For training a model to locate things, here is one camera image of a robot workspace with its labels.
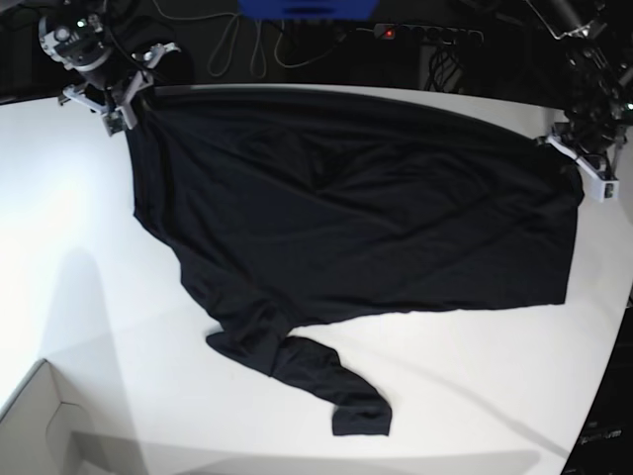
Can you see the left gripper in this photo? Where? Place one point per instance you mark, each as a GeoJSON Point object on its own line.
{"type": "Point", "coordinates": [592, 138]}

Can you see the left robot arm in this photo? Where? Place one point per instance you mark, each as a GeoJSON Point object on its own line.
{"type": "Point", "coordinates": [584, 56]}

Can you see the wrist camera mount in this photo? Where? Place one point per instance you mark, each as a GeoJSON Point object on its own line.
{"type": "Point", "coordinates": [118, 117]}
{"type": "Point", "coordinates": [599, 169]}

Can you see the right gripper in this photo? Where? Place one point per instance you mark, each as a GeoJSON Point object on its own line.
{"type": "Point", "coordinates": [111, 76]}

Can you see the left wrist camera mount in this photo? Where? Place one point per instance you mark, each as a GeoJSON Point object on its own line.
{"type": "Point", "coordinates": [599, 169]}

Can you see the blue box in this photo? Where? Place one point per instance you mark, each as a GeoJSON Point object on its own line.
{"type": "Point", "coordinates": [308, 9]}

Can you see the black t-shirt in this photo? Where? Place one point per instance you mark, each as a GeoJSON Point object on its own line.
{"type": "Point", "coordinates": [297, 209]}

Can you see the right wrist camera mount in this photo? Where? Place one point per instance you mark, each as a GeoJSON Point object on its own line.
{"type": "Point", "coordinates": [118, 117]}

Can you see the white cardboard box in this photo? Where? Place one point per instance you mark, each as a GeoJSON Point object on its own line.
{"type": "Point", "coordinates": [43, 434]}

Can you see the white power strip red switch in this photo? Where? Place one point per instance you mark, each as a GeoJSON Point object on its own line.
{"type": "Point", "coordinates": [428, 34]}

